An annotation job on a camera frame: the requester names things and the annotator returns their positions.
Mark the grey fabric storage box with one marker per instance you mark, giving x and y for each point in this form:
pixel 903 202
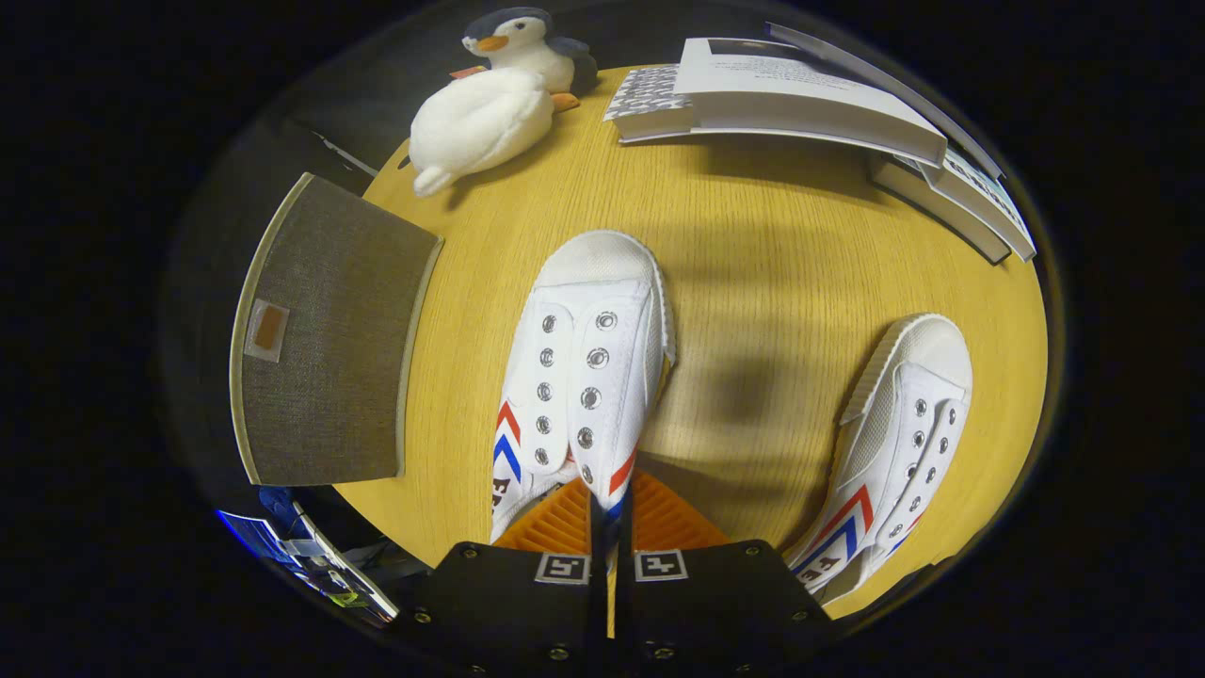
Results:
pixel 329 358

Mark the white book with dark photo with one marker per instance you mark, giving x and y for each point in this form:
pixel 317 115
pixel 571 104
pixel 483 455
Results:
pixel 810 108

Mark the blue glowing screen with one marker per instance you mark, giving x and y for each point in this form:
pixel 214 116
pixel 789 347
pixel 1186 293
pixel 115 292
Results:
pixel 259 541

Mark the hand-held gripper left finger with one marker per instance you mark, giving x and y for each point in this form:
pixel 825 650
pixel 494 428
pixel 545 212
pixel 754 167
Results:
pixel 597 603

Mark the plain thick book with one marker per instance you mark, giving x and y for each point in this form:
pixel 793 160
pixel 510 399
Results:
pixel 941 212

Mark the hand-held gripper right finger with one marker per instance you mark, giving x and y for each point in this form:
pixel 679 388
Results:
pixel 623 603

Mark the white penguin plush toy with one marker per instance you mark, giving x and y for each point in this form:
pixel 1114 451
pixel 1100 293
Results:
pixel 480 122

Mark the white canvas shoe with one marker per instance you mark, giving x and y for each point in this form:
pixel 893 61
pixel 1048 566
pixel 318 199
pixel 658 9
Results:
pixel 602 311
pixel 894 443

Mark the teal and white cover book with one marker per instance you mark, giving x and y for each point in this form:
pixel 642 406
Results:
pixel 984 198

